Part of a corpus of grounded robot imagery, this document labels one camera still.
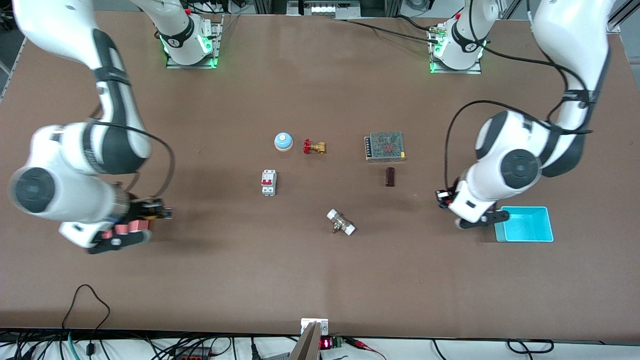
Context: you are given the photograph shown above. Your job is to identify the cyan plastic bin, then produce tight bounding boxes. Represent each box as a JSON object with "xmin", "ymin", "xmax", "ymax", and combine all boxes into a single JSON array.
[{"xmin": 494, "ymin": 206, "xmax": 555, "ymax": 243}]

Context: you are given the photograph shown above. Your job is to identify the silver metal clamp bracket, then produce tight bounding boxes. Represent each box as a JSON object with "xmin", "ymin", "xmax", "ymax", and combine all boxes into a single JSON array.
[{"xmin": 300, "ymin": 318, "xmax": 330, "ymax": 337}]

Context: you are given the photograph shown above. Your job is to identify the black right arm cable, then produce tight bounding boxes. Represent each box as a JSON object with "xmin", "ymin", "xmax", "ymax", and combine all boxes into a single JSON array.
[{"xmin": 89, "ymin": 105, "xmax": 176, "ymax": 201}]

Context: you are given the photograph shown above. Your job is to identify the white-capped metal pipe fitting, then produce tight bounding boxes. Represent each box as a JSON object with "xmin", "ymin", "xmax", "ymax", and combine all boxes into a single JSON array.
[{"xmin": 326, "ymin": 208, "xmax": 357, "ymax": 236}]

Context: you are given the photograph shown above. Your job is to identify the red alligator clip lead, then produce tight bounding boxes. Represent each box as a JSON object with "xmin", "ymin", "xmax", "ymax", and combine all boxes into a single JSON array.
[{"xmin": 344, "ymin": 337, "xmax": 388, "ymax": 360}]

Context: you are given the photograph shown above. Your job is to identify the black cable across tabletop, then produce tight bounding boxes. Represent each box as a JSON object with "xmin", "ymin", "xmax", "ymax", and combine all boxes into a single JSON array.
[{"xmin": 327, "ymin": 14, "xmax": 443, "ymax": 41}]

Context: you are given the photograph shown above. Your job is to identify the white red circuit breaker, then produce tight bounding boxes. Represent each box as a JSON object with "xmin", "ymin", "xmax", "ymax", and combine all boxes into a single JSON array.
[{"xmin": 260, "ymin": 169, "xmax": 278, "ymax": 197}]

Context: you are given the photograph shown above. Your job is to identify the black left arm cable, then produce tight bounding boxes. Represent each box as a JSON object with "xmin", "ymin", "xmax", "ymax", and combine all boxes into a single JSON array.
[{"xmin": 443, "ymin": 30, "xmax": 597, "ymax": 201}]

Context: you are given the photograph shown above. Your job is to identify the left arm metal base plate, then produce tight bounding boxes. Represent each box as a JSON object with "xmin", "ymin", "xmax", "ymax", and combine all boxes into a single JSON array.
[{"xmin": 428, "ymin": 24, "xmax": 484, "ymax": 75}]

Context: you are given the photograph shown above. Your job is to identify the aluminium frame profile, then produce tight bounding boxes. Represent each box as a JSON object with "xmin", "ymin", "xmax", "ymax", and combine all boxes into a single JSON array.
[{"xmin": 605, "ymin": 0, "xmax": 640, "ymax": 32}]

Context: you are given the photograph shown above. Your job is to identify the black looped table cable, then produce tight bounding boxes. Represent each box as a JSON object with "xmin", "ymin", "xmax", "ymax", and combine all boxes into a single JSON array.
[{"xmin": 61, "ymin": 284, "xmax": 112, "ymax": 357}]

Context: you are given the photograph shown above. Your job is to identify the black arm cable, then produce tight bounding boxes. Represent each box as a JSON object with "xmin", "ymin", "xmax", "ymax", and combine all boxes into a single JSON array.
[
  {"xmin": 89, "ymin": 105, "xmax": 176, "ymax": 201},
  {"xmin": 443, "ymin": 30, "xmax": 597, "ymax": 201}
]

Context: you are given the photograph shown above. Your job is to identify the grey metal bar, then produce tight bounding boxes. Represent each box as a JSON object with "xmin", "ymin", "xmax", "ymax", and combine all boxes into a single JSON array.
[{"xmin": 288, "ymin": 322, "xmax": 321, "ymax": 360}]

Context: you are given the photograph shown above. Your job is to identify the metal mesh power supply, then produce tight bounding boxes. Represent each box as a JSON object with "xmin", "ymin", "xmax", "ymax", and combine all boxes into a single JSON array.
[{"xmin": 364, "ymin": 131, "xmax": 407, "ymax": 163}]

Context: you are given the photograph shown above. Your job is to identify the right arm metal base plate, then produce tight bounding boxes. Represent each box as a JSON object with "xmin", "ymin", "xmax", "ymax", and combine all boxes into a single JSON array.
[{"xmin": 165, "ymin": 14, "xmax": 224, "ymax": 70}]

